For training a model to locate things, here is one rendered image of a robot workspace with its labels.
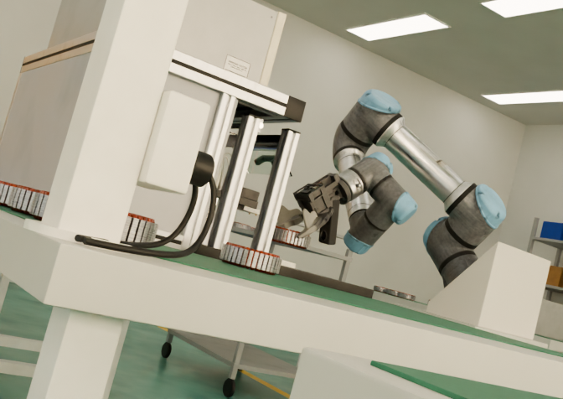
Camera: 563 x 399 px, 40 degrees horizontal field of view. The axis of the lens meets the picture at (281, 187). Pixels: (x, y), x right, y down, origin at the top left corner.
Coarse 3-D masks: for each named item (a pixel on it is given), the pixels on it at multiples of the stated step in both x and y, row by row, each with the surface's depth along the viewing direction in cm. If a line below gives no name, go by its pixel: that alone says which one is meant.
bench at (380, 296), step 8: (376, 296) 517; (384, 296) 511; (392, 296) 504; (408, 304) 490; (416, 304) 483; (424, 304) 481; (536, 336) 404; (544, 336) 463; (552, 344) 397; (560, 344) 401
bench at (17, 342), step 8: (0, 280) 478; (8, 280) 478; (0, 288) 476; (0, 296) 476; (0, 304) 476; (0, 312) 477; (0, 336) 310; (8, 336) 313; (0, 344) 310; (8, 344) 312; (16, 344) 314; (24, 344) 315; (32, 344) 317; (40, 344) 319
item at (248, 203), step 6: (246, 192) 178; (252, 192) 178; (258, 192) 179; (240, 198) 176; (246, 198) 178; (252, 198) 178; (216, 204) 174; (240, 204) 177; (246, 204) 177; (252, 204) 178; (246, 210) 178; (252, 210) 179; (258, 210) 180
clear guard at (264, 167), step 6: (258, 150) 215; (264, 150) 212; (270, 150) 209; (252, 156) 220; (258, 156) 217; (264, 156) 214; (270, 156) 211; (252, 162) 222; (258, 162) 219; (264, 162) 216; (270, 162) 213; (252, 168) 224; (258, 168) 221; (264, 168) 218; (270, 168) 215
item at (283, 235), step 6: (276, 228) 184; (282, 228) 183; (276, 234) 183; (282, 234) 183; (288, 234) 182; (294, 234) 183; (276, 240) 183; (282, 240) 182; (288, 240) 182; (294, 240) 183; (300, 240) 183; (306, 240) 184; (294, 246) 192; (300, 246) 184; (306, 246) 185
